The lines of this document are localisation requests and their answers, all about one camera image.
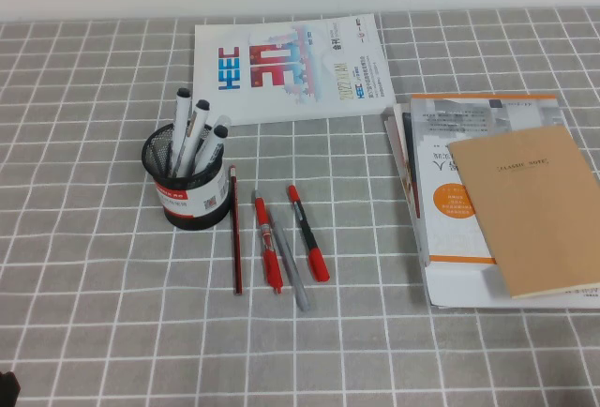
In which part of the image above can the white HEEC booklet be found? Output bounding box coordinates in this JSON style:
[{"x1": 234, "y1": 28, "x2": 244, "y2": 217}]
[{"x1": 193, "y1": 13, "x2": 396, "y2": 127}]

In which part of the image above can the grey checked tablecloth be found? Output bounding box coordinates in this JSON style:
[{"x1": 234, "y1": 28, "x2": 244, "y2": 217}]
[{"x1": 0, "y1": 7, "x2": 600, "y2": 407}]

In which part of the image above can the thin white edged booklet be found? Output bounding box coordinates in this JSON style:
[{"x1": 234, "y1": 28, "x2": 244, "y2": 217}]
[{"x1": 383, "y1": 107, "x2": 408, "y2": 178}]

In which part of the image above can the red black striped pencil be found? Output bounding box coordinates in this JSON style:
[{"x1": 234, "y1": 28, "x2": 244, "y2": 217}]
[{"x1": 228, "y1": 165, "x2": 245, "y2": 296}]

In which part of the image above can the black mesh pen holder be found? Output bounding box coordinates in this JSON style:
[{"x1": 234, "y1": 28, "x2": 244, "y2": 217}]
[{"x1": 141, "y1": 121, "x2": 232, "y2": 231}]

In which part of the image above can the white marker with black cap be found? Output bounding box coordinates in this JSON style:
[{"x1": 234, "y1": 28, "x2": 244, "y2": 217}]
[
  {"x1": 194, "y1": 124, "x2": 230, "y2": 174},
  {"x1": 180, "y1": 99, "x2": 211, "y2": 178},
  {"x1": 169, "y1": 88, "x2": 193, "y2": 177}
]

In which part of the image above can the orange and white magazine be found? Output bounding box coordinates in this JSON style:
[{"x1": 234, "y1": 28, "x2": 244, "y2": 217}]
[{"x1": 401, "y1": 93, "x2": 571, "y2": 267}]

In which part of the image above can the white paper sheet stack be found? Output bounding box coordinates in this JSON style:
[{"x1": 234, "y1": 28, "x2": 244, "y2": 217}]
[{"x1": 419, "y1": 256, "x2": 600, "y2": 310}]

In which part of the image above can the red gel pen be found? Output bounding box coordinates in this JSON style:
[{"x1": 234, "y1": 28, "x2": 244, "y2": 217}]
[{"x1": 251, "y1": 189, "x2": 284, "y2": 295}]

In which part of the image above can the grey pen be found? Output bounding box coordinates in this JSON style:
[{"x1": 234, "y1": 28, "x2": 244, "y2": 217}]
[{"x1": 270, "y1": 219, "x2": 312, "y2": 312}]

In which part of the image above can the clear capped white pen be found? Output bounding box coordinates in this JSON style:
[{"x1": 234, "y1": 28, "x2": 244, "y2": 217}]
[{"x1": 205, "y1": 114, "x2": 232, "y2": 145}]

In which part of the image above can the kraft brown classic notebook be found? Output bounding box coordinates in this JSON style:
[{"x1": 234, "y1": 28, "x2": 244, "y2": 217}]
[{"x1": 445, "y1": 125, "x2": 600, "y2": 300}]

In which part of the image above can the red and black marker pen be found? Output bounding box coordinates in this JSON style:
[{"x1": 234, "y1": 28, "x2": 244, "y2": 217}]
[{"x1": 286, "y1": 185, "x2": 331, "y2": 284}]

